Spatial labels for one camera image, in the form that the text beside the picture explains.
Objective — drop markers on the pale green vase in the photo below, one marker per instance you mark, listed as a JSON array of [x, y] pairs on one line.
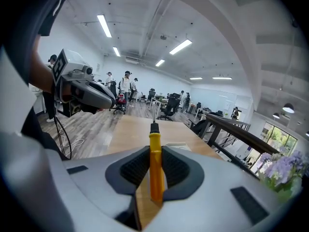
[[289, 190]]

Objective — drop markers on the person's left forearm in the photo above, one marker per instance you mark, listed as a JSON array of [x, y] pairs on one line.
[[41, 69]]

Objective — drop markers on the black metal railing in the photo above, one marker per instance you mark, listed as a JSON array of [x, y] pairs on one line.
[[241, 132]]

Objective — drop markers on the black pendant lamp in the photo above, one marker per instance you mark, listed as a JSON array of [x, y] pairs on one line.
[[276, 116], [288, 109]]

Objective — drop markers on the person's black clothed body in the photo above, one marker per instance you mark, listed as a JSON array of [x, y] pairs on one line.
[[26, 20]]

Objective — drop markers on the person's left hand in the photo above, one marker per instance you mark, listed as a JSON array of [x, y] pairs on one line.
[[66, 93]]

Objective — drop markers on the black office chair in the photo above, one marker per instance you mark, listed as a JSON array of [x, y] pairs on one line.
[[200, 127], [170, 106], [151, 94]]

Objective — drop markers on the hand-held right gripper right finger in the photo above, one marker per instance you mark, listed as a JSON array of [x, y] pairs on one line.
[[217, 197]]

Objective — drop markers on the red office chair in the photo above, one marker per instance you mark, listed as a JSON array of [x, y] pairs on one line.
[[120, 100]]

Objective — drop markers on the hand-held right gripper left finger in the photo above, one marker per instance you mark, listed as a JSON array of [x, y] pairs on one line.
[[89, 180]]

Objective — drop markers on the white plastic tray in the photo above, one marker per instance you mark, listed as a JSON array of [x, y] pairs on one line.
[[178, 145]]

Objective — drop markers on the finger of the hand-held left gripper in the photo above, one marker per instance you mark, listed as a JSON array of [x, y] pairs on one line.
[[99, 97]]

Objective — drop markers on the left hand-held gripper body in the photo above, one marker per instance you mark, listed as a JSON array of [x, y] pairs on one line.
[[70, 69]]

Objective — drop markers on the white ceiling air conditioner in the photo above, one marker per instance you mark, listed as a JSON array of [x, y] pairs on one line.
[[132, 61]]

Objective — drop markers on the ceiling light panel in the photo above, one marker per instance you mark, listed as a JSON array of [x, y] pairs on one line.
[[104, 25], [196, 78], [116, 51], [180, 47], [222, 78], [160, 62]]

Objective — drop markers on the white desk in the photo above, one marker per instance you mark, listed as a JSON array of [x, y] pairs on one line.
[[201, 110], [159, 100]]

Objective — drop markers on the purple white flower bouquet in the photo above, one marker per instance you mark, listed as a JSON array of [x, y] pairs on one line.
[[282, 165]]

